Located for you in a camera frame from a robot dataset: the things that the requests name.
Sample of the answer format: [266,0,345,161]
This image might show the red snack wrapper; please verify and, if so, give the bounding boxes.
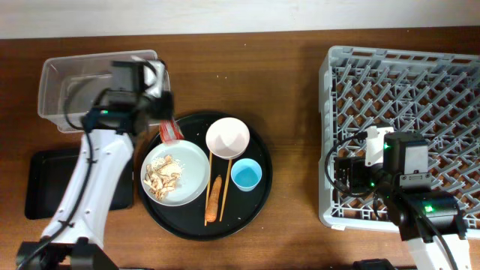
[159,119,185,143]

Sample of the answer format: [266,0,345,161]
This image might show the pink bowl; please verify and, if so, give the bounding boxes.
[205,117,251,160]

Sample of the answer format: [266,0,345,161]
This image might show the light blue cup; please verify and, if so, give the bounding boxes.
[231,158,263,192]

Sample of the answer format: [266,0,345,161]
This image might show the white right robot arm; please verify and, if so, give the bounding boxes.
[325,132,472,269]

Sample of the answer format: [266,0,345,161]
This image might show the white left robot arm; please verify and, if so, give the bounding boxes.
[16,57,174,269]

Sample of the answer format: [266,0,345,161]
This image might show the clear plastic waste bin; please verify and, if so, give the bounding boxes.
[37,49,172,134]

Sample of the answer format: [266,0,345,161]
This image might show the grey dishwasher rack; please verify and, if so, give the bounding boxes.
[319,46,479,239]

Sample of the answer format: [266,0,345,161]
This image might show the peanut shells and rice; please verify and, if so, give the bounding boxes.
[142,155,183,201]

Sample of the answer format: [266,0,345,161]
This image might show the left wooden chopstick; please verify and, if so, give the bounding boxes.
[204,151,213,227]

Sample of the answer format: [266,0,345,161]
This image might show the wooden chopstick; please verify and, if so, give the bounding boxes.
[204,151,213,227]
[220,159,233,222]

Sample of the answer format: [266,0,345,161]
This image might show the grey plate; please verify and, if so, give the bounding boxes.
[139,140,209,206]

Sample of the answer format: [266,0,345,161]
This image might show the right wooden chopstick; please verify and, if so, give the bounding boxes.
[220,159,233,222]

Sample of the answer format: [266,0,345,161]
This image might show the round black serving tray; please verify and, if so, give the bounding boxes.
[138,111,273,241]

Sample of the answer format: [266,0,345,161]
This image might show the orange carrot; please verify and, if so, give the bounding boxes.
[205,175,222,223]

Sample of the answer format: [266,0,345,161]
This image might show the black rectangular tray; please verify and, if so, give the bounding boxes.
[25,148,134,220]

